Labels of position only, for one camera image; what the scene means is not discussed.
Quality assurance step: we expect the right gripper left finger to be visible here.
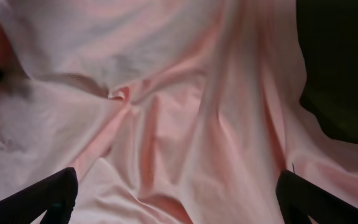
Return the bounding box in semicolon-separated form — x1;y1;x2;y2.
0;167;78;224

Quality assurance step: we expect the pink t-shirt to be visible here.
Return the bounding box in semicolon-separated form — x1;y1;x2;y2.
0;1;358;223

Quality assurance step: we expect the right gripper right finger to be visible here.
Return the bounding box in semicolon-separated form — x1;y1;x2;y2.
276;170;358;224

